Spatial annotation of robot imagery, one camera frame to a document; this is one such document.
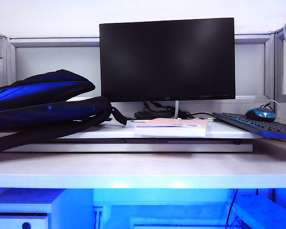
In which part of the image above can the white paperback book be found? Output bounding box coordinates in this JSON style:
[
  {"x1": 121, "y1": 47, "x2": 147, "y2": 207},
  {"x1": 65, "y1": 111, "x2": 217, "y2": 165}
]
[{"x1": 135, "y1": 117, "x2": 209, "y2": 138}]

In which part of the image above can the dark blue backpack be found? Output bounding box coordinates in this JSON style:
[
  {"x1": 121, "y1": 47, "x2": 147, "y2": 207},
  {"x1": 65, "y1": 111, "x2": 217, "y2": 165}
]
[{"x1": 0, "y1": 69, "x2": 129, "y2": 156}]

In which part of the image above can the white desk riser platform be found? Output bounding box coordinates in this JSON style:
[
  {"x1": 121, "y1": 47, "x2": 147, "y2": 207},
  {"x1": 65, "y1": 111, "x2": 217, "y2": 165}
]
[{"x1": 0, "y1": 120, "x2": 263, "y2": 153}]

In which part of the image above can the white box under desk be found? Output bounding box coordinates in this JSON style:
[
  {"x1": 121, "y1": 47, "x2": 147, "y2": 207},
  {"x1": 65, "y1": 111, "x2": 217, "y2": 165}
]
[{"x1": 233, "y1": 194, "x2": 286, "y2": 229}]

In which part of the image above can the black power adapter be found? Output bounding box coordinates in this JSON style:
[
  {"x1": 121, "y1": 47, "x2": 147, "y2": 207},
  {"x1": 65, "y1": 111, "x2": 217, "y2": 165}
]
[{"x1": 134, "y1": 110, "x2": 173, "y2": 119}]

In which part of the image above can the white monitor stand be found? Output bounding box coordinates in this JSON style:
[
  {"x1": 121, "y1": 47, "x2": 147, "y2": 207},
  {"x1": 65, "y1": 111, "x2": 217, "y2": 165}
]
[{"x1": 172, "y1": 100, "x2": 216, "y2": 122}]

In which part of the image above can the black computer monitor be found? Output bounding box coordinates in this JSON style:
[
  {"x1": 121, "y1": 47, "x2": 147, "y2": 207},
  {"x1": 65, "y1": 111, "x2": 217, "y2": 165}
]
[{"x1": 99, "y1": 17, "x2": 236, "y2": 103}]

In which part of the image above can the grey back partition panel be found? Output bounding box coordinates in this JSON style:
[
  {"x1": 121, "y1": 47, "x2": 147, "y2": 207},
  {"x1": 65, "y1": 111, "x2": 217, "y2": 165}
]
[{"x1": 9, "y1": 33, "x2": 277, "y2": 101}]

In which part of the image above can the blue and black mouse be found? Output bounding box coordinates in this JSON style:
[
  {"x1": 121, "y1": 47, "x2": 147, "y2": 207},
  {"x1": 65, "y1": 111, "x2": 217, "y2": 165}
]
[{"x1": 245, "y1": 106, "x2": 277, "y2": 123}]

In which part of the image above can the black and blue keyboard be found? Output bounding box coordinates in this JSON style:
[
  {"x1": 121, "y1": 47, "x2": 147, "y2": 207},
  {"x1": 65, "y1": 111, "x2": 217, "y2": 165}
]
[{"x1": 212, "y1": 112, "x2": 286, "y2": 141}]

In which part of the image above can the white drawer cabinet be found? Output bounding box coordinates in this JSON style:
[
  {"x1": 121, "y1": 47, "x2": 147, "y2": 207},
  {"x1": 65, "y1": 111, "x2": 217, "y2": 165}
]
[{"x1": 0, "y1": 187, "x2": 94, "y2": 229}]

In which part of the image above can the black monitor cable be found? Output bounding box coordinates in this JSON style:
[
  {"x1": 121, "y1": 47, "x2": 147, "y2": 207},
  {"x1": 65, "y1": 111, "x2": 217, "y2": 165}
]
[{"x1": 143, "y1": 100, "x2": 215, "y2": 120}]

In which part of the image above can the dark cable under desk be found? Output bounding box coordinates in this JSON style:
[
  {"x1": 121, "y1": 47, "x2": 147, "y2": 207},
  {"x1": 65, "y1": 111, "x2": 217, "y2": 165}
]
[{"x1": 225, "y1": 188, "x2": 239, "y2": 229}]

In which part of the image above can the mouse cable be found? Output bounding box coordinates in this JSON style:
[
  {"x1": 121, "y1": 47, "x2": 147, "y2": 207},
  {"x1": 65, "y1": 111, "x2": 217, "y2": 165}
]
[{"x1": 259, "y1": 100, "x2": 279, "y2": 111}]

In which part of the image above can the grey side partition with cable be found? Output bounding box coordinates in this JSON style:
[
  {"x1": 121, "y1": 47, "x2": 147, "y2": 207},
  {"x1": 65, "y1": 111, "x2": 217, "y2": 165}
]
[{"x1": 275, "y1": 21, "x2": 286, "y2": 104}]

